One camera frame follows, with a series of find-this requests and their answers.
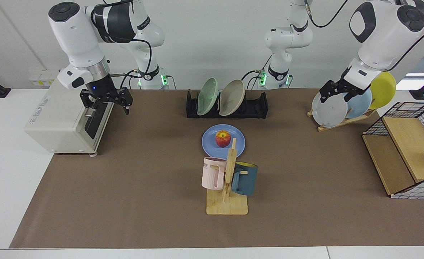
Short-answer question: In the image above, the red yellow apple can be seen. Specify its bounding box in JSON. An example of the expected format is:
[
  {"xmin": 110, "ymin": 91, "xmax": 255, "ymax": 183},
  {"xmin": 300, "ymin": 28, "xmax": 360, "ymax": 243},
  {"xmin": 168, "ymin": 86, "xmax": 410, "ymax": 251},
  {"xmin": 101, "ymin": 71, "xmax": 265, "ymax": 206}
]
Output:
[{"xmin": 215, "ymin": 130, "xmax": 231, "ymax": 148}]

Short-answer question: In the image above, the pale grey plate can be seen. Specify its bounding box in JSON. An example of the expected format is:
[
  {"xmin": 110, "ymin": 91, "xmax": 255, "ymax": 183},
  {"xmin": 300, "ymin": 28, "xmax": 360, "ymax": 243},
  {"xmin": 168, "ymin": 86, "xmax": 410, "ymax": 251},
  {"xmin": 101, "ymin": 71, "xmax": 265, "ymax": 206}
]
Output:
[{"xmin": 311, "ymin": 92, "xmax": 348, "ymax": 128}]

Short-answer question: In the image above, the light blue plate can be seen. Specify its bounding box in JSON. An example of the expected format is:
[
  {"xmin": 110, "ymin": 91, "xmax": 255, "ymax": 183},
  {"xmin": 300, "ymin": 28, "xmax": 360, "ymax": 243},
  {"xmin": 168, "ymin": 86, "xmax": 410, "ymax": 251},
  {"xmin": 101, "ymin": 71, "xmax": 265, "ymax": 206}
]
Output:
[{"xmin": 345, "ymin": 88, "xmax": 373, "ymax": 119}]

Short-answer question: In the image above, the wooden plate stand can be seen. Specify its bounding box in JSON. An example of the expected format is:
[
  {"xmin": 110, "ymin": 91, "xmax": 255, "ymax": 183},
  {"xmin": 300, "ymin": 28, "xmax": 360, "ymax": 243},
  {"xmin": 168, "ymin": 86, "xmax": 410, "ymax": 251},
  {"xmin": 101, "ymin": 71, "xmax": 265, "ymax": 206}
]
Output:
[{"xmin": 307, "ymin": 108, "xmax": 378, "ymax": 132}]

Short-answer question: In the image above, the yellow plate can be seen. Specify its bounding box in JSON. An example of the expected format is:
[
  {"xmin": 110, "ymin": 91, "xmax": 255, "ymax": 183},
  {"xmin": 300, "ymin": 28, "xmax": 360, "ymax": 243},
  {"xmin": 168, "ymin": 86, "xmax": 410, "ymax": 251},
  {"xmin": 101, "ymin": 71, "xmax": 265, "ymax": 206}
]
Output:
[{"xmin": 369, "ymin": 71, "xmax": 397, "ymax": 110}]

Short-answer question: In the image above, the black dish rack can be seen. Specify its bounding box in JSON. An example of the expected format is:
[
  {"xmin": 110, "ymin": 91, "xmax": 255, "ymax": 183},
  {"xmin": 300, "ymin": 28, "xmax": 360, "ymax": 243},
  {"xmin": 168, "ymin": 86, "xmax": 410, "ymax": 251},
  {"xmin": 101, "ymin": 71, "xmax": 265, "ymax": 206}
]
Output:
[{"xmin": 186, "ymin": 90, "xmax": 269, "ymax": 119}]

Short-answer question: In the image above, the pale green plate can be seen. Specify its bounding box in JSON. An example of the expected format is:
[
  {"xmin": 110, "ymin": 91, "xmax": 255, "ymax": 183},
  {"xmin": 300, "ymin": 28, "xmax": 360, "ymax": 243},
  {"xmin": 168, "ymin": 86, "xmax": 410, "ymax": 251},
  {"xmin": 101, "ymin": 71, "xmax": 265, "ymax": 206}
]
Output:
[{"xmin": 197, "ymin": 77, "xmax": 220, "ymax": 116}]

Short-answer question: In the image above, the beige plate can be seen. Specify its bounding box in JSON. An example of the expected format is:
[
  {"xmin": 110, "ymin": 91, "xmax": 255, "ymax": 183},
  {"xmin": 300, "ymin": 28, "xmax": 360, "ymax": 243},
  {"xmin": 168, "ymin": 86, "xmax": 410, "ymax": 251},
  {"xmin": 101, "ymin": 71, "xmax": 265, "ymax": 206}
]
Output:
[{"xmin": 218, "ymin": 79, "xmax": 246, "ymax": 117}]

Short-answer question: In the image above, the pale toaster oven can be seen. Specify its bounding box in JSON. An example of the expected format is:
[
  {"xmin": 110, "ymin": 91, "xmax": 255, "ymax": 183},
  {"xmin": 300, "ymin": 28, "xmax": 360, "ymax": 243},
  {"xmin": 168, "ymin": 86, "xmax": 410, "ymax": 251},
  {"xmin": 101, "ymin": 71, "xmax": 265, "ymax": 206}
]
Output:
[{"xmin": 24, "ymin": 70, "xmax": 115, "ymax": 157}]

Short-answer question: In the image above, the brown table cloth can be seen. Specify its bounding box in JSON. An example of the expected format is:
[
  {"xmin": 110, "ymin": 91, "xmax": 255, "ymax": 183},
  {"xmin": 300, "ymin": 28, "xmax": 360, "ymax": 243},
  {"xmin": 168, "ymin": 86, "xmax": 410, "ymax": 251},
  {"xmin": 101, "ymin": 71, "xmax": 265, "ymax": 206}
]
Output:
[{"xmin": 9, "ymin": 89, "xmax": 424, "ymax": 249}]

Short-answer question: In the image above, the pink cup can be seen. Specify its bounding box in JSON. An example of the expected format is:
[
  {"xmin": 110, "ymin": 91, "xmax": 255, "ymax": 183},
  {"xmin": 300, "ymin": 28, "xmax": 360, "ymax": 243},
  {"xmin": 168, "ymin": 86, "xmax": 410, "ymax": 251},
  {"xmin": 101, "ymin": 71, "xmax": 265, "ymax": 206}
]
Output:
[{"xmin": 202, "ymin": 157, "xmax": 227, "ymax": 190}]

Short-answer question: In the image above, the dark blue cup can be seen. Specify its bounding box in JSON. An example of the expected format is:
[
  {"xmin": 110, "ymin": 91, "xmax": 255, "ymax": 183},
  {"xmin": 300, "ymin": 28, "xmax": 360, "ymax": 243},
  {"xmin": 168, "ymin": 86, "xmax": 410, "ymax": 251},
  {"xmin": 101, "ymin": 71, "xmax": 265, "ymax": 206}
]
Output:
[{"xmin": 231, "ymin": 162, "xmax": 259, "ymax": 196}]

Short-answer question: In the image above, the wooden cup stand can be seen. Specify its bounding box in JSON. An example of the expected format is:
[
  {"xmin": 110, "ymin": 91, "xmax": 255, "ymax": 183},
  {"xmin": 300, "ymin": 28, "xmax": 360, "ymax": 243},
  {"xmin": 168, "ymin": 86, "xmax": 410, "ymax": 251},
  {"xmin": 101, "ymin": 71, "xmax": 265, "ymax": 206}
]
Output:
[{"xmin": 206, "ymin": 138, "xmax": 249, "ymax": 215}]

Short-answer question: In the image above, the white wall socket strip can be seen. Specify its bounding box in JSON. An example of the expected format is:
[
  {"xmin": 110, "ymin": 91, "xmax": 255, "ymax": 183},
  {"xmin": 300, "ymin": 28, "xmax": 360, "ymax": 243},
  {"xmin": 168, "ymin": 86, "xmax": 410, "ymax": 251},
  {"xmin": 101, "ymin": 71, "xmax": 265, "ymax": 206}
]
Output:
[{"xmin": 28, "ymin": 70, "xmax": 59, "ymax": 87}]

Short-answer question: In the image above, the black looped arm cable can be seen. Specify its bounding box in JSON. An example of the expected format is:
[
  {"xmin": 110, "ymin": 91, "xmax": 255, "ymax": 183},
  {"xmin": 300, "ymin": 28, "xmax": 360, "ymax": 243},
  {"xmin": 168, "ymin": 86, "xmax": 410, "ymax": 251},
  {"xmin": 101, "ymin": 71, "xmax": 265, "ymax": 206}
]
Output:
[{"xmin": 305, "ymin": 0, "xmax": 349, "ymax": 28}]

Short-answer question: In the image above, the wire basket with wooden floor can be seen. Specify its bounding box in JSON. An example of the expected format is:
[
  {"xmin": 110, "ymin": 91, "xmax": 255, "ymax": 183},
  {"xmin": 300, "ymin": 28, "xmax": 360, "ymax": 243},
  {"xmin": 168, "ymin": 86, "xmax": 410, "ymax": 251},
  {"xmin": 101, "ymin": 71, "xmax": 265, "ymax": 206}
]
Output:
[{"xmin": 362, "ymin": 102, "xmax": 424, "ymax": 199}]

